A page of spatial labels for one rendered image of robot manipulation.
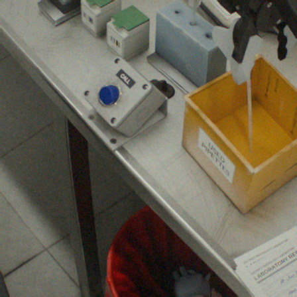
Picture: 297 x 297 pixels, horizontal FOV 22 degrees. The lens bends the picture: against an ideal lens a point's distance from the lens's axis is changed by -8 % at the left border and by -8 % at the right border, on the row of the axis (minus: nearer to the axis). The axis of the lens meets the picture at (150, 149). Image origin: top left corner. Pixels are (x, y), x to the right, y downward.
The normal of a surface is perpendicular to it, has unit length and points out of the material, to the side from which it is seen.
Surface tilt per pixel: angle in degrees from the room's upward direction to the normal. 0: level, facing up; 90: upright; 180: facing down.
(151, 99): 90
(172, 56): 90
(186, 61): 90
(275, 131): 0
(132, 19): 0
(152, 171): 0
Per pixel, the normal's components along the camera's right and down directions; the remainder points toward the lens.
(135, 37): 0.63, 0.65
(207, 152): -0.81, 0.48
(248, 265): 0.04, -0.55
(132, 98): -0.37, -0.24
